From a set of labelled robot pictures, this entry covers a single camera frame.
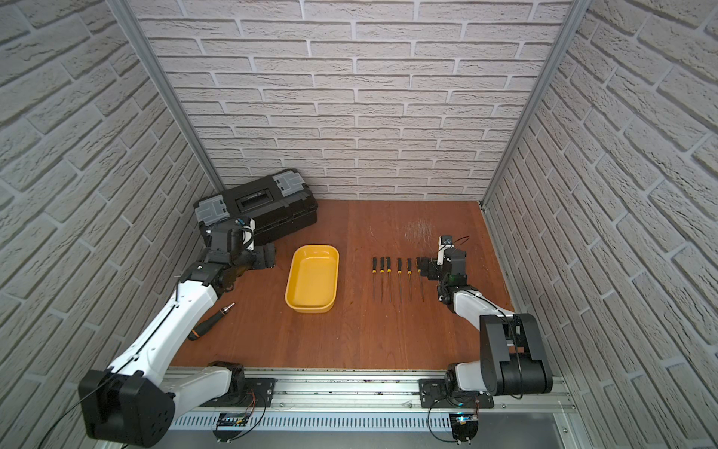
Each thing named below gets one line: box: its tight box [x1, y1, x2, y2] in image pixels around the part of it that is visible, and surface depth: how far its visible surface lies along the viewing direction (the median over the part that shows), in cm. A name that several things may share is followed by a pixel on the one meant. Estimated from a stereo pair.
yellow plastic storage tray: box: [285, 245, 341, 314], surface depth 97 cm
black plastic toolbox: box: [193, 168, 319, 247], surface depth 100 cm
